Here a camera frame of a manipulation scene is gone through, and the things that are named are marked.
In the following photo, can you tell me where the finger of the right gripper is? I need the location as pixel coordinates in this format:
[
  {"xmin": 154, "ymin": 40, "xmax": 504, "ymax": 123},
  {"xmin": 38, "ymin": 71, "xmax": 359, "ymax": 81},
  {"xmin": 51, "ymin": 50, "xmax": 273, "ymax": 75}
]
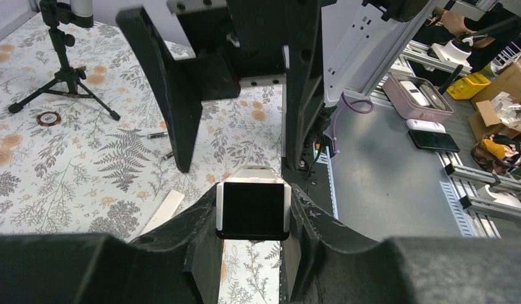
[
  {"xmin": 115, "ymin": 6, "xmax": 240, "ymax": 173},
  {"xmin": 285, "ymin": 1, "xmax": 323, "ymax": 170}
]

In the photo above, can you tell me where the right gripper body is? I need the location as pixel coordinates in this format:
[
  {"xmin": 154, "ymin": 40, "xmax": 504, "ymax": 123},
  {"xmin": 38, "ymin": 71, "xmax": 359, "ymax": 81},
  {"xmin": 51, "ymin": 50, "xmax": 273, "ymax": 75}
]
[{"xmin": 166, "ymin": 1, "xmax": 286, "ymax": 87}]

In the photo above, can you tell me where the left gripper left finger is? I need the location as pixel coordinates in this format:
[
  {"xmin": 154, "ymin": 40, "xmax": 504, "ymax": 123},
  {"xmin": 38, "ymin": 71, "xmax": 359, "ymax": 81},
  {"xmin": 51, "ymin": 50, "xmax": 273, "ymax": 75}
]
[{"xmin": 0, "ymin": 188, "xmax": 223, "ymax": 303}]

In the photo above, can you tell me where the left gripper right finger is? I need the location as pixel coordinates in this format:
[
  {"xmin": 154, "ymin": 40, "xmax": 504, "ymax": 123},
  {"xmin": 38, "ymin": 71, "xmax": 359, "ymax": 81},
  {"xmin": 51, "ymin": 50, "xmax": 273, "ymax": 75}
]
[{"xmin": 281, "ymin": 185, "xmax": 521, "ymax": 303}]

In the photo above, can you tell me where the white remote control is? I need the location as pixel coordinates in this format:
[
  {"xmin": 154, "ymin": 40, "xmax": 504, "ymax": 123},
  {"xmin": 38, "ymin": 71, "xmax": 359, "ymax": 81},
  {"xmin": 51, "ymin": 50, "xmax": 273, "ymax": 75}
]
[{"xmin": 215, "ymin": 165, "xmax": 292, "ymax": 241}]

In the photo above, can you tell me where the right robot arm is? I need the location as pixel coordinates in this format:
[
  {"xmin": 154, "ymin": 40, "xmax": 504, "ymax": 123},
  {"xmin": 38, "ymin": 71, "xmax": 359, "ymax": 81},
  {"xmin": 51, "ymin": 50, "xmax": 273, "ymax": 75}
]
[{"xmin": 115, "ymin": 1, "xmax": 435, "ymax": 173}]

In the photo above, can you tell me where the black battery near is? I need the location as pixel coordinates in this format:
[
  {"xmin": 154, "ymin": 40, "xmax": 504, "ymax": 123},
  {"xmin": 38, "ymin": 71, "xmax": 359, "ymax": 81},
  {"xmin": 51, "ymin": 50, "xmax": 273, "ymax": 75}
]
[{"xmin": 161, "ymin": 151, "xmax": 174, "ymax": 160}]

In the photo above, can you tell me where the pink tray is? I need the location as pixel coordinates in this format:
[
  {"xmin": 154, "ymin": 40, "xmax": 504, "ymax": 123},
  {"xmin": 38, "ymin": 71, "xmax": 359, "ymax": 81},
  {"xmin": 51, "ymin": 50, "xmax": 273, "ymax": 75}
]
[{"xmin": 382, "ymin": 73, "xmax": 454, "ymax": 123}]

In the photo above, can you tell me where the white device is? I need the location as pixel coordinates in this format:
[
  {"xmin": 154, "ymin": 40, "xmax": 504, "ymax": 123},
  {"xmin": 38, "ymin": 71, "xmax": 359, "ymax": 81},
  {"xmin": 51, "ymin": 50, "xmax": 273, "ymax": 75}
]
[{"xmin": 406, "ymin": 119, "xmax": 446, "ymax": 134}]

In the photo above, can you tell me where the floral tablecloth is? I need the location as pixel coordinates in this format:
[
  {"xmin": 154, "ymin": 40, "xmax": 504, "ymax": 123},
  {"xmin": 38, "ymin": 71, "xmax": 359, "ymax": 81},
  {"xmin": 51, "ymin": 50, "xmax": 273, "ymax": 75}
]
[{"xmin": 0, "ymin": 15, "xmax": 284, "ymax": 303}]

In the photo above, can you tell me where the black smartphone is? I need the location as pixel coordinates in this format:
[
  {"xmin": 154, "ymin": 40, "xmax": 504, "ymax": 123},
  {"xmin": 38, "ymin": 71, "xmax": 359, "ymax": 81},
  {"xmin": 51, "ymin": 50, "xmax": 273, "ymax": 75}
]
[{"xmin": 408, "ymin": 130, "xmax": 460, "ymax": 153}]

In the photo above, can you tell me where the poker chip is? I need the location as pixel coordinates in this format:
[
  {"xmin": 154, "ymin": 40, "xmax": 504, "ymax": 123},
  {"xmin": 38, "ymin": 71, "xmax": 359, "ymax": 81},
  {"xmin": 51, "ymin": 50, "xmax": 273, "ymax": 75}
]
[{"xmin": 36, "ymin": 111, "xmax": 61, "ymax": 127}]

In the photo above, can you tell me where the black microphone tripod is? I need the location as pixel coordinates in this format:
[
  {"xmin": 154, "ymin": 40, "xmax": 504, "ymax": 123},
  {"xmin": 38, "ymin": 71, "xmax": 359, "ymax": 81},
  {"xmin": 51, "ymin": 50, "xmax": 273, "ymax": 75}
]
[{"xmin": 8, "ymin": 0, "xmax": 120, "ymax": 121}]

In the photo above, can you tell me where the yellow box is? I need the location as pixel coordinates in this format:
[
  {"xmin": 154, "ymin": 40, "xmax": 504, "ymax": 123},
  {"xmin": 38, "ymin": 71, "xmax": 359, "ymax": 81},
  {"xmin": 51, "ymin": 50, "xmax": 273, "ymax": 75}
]
[{"xmin": 446, "ymin": 72, "xmax": 491, "ymax": 100}]

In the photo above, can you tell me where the cardboard box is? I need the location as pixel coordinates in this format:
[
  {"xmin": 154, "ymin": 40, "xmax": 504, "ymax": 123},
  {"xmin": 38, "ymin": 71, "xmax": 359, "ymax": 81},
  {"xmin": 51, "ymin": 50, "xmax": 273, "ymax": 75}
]
[{"xmin": 468, "ymin": 58, "xmax": 521, "ymax": 141}]

